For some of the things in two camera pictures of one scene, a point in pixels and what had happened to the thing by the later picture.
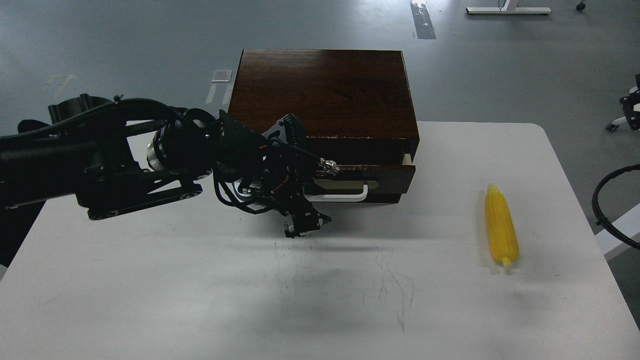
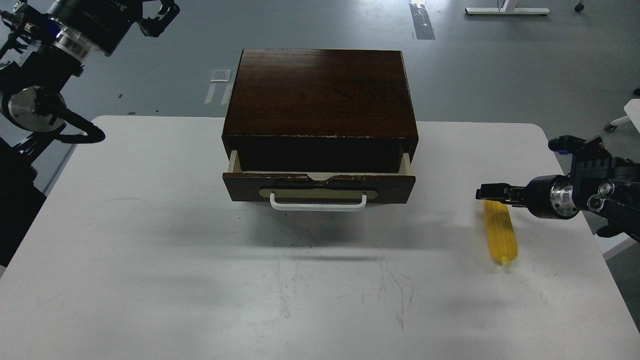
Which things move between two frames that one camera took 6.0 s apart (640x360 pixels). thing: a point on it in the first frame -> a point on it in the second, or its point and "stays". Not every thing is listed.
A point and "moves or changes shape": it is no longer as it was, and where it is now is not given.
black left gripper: [270, 172] -> [154, 27]
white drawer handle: [342, 198] -> [318, 207]
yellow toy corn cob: [503, 234] stays
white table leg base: [509, 7] stays
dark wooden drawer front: [385, 183] moves or changes shape
